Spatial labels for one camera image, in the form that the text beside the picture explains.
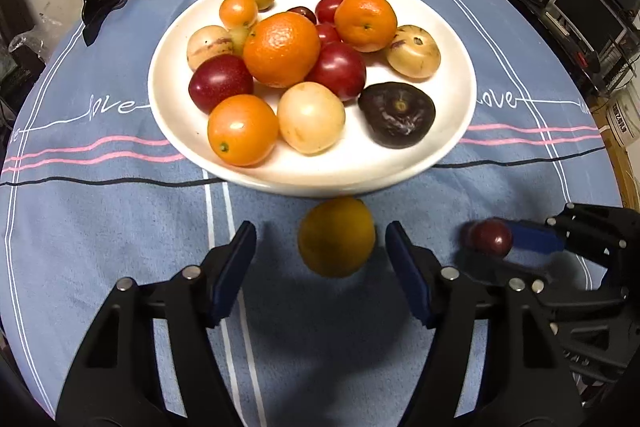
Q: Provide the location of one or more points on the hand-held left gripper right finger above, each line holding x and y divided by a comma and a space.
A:
407, 272

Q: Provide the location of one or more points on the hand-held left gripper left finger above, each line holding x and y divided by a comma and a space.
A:
232, 272

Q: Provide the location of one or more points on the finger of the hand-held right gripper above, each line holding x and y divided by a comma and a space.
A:
565, 299
537, 238

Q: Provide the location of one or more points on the small dark plum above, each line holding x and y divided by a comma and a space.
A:
492, 237
301, 14

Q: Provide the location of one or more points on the yellow-orange round fruit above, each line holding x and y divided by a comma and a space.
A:
336, 243

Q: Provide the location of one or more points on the large orange tomato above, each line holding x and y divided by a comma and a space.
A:
242, 129

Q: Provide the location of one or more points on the dark purple wrinkled fruit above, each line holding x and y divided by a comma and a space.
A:
396, 114

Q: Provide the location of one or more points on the pale smooth pepino melon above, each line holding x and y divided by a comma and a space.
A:
311, 118

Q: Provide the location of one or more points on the white round plate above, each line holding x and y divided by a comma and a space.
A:
452, 77

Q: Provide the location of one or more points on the large dark red plum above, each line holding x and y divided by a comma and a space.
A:
336, 71
220, 86

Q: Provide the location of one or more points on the spotted pepino melon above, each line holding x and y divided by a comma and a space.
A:
412, 52

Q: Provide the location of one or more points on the purple-striped pepino melon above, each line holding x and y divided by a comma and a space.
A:
209, 47

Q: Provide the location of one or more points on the round orange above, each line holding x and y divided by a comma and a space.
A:
281, 49

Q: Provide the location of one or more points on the red cherry tomato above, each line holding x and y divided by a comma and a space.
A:
326, 34
327, 9

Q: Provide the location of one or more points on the mandarin orange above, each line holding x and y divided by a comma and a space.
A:
365, 22

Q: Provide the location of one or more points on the small orange tomato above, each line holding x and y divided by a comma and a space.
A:
238, 11

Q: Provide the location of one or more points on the blue plaid tablecloth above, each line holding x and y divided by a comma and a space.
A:
125, 217

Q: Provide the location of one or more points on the brown cardboard boxes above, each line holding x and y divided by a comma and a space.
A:
620, 122

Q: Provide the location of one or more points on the black desk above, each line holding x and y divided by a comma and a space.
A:
550, 37

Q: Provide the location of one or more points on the black computer monitor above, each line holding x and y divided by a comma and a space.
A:
585, 7

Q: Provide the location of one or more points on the clear plastic bag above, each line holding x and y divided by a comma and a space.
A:
30, 37

